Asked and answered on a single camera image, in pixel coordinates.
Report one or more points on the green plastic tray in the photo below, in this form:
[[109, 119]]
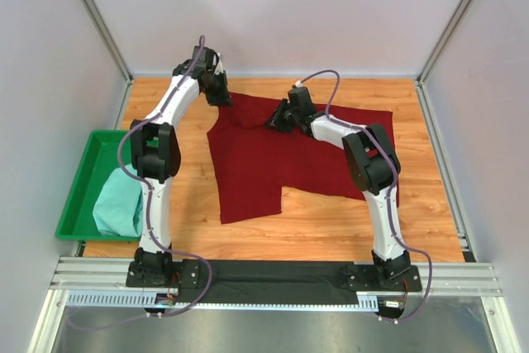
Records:
[[97, 162]]

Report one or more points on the left aluminium corner post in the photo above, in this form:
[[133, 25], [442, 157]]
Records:
[[102, 29]]

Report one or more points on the right aluminium corner post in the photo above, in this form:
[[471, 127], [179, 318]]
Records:
[[447, 34]]

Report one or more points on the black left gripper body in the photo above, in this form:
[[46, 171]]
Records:
[[216, 94]]

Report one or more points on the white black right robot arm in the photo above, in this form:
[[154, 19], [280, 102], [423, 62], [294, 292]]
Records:
[[373, 166]]

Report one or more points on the dark red t-shirt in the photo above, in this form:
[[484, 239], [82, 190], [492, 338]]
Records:
[[253, 163]]

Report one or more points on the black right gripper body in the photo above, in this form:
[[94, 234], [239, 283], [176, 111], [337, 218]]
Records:
[[285, 119]]

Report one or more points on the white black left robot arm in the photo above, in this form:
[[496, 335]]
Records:
[[156, 158]]

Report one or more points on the light teal t-shirt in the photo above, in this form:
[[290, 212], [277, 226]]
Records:
[[119, 206]]

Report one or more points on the aluminium frame rail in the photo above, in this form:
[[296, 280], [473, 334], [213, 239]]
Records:
[[73, 273]]

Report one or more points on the aluminium corner post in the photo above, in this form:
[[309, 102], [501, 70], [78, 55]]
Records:
[[447, 34], [102, 29]]

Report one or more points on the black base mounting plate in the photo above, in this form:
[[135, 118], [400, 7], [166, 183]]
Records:
[[275, 282]]

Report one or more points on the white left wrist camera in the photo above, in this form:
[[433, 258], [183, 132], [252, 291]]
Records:
[[219, 69]]

